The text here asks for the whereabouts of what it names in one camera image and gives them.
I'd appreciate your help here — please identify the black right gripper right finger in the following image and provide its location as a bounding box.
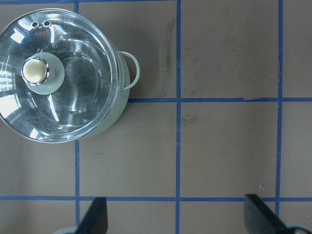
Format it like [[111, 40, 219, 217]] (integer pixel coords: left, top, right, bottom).
[[244, 194, 290, 234]]

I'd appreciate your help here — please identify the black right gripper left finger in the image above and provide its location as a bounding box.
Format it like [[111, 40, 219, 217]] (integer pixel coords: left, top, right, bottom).
[[76, 197, 108, 234]]

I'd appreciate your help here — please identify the glass pot lid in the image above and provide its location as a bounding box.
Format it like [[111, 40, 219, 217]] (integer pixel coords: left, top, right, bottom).
[[0, 8, 118, 143]]

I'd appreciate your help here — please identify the pale green cooking pot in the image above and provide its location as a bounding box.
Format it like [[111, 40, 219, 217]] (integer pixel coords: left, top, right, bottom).
[[69, 43, 140, 140]]

